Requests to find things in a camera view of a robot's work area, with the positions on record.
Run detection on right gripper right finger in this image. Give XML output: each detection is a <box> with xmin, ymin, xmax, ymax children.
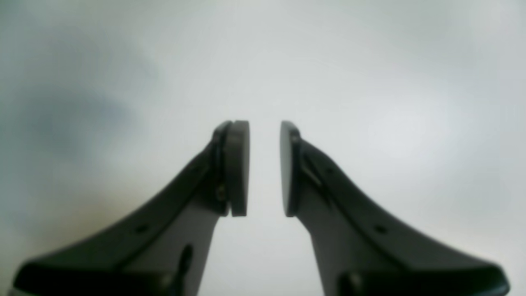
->
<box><xmin>280</xmin><ymin>120</ymin><xmax>510</xmax><ymax>296</ymax></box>

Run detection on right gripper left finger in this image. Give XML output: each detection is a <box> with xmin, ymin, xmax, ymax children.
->
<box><xmin>10</xmin><ymin>120</ymin><xmax>250</xmax><ymax>296</ymax></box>

